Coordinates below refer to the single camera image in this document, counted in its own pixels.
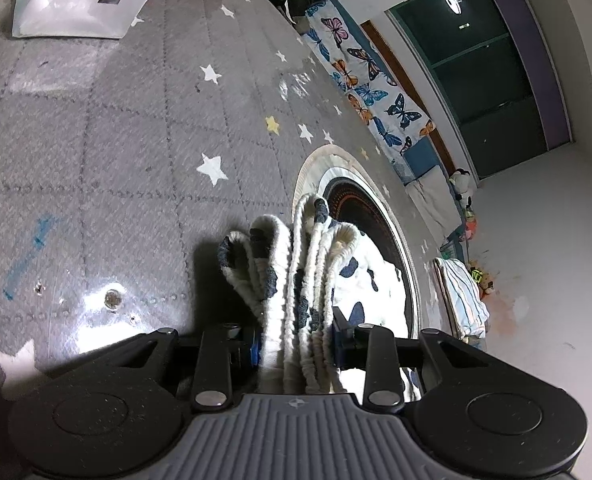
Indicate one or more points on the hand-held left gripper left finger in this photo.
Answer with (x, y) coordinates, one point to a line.
(252, 352)

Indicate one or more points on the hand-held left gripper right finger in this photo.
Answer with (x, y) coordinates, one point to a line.
(338, 347)

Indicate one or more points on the white dark-dotted pants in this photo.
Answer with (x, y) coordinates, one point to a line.
(301, 280)

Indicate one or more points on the striped folded clothes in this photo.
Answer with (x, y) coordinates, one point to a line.
(463, 295)

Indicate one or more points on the orange green plush toy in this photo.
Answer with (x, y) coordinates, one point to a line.
(483, 280)

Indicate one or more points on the grey pillow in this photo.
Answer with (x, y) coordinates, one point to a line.
(431, 197)

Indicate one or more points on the black and white plush toy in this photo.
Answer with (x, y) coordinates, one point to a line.
(460, 182)

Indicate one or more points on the blue sofa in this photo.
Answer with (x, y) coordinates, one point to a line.
(420, 156)

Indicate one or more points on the butterfly print pillow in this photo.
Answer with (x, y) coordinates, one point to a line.
(370, 90)

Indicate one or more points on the dark window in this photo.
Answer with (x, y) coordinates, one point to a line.
(490, 90)

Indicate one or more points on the brown wooden rail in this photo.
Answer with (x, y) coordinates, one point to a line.
(400, 80)

